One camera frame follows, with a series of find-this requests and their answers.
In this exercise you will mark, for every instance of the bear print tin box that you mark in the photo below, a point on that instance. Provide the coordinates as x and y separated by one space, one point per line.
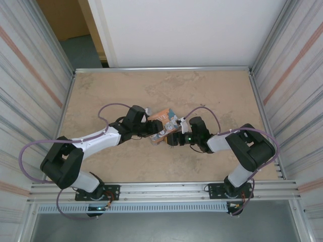
167 119

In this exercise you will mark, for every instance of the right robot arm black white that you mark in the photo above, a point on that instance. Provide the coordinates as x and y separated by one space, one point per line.
252 151

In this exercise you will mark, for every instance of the brown cardboard panel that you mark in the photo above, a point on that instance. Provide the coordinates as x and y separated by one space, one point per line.
68 17

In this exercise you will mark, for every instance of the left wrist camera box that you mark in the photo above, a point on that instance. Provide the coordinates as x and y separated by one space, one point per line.
148 111

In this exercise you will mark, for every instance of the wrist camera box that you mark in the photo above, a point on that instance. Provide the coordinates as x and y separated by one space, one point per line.
183 125
148 111

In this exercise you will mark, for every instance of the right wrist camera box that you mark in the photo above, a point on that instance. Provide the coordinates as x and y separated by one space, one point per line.
183 125

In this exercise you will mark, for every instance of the aluminium mounting rail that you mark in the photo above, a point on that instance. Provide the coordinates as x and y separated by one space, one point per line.
164 189

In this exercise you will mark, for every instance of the aluminium table frame rail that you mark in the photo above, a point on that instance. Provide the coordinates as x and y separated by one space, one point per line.
161 69

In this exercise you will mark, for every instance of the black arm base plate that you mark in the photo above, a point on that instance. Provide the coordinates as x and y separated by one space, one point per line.
113 192
214 190

